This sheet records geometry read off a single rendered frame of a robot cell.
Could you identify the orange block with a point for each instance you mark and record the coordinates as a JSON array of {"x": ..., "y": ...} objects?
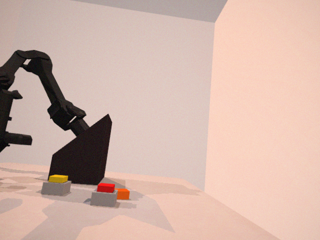
[{"x": 123, "y": 193}]

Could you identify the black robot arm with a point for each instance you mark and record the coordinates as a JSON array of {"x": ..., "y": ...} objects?
[{"x": 61, "y": 111}]

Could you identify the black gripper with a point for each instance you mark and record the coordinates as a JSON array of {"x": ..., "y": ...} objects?
[{"x": 7, "y": 138}]

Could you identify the red button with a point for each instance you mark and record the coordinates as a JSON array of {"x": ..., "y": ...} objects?
[{"x": 104, "y": 195}]

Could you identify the yellow button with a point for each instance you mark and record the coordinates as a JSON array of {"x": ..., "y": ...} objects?
[{"x": 57, "y": 185}]

